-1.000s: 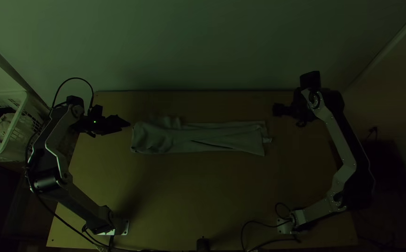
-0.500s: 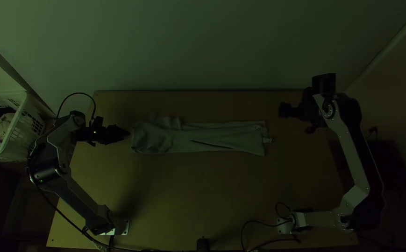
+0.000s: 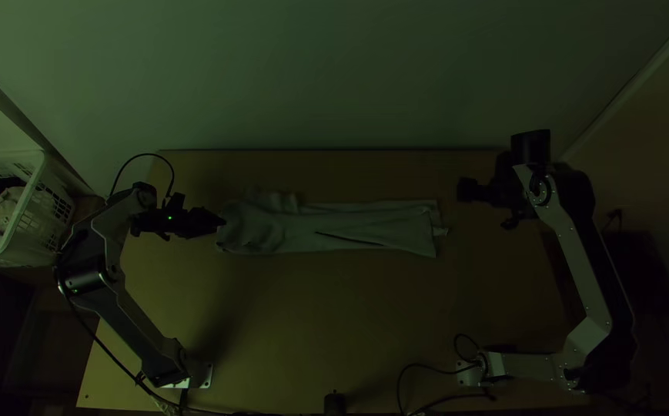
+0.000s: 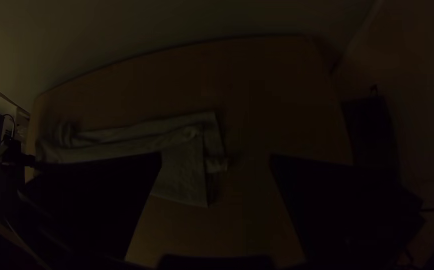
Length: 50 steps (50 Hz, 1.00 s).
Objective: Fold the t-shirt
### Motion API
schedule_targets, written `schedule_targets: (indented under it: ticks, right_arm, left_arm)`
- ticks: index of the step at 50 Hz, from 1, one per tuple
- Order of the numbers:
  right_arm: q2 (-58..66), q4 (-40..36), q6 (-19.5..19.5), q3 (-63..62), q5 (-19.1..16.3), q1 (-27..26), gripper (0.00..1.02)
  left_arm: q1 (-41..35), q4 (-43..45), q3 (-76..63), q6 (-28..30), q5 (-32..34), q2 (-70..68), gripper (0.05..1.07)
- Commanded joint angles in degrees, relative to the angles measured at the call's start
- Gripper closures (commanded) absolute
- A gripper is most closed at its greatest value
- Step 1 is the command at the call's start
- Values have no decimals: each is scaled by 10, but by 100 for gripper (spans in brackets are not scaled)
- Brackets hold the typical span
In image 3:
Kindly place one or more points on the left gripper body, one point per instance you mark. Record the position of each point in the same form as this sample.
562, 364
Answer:
195, 222

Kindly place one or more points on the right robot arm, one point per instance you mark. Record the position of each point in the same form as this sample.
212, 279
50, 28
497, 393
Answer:
576, 254

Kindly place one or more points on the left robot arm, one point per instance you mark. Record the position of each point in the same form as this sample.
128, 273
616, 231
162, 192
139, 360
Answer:
100, 254

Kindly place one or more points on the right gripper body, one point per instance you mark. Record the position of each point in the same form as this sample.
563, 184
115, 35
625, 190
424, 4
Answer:
478, 189

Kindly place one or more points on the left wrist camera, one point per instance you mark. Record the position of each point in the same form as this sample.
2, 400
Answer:
176, 202

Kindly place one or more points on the grey t-shirt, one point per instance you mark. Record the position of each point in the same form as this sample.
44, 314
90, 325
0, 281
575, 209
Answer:
334, 228

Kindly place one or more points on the white laundry basket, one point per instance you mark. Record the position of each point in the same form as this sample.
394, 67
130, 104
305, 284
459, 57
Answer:
42, 208

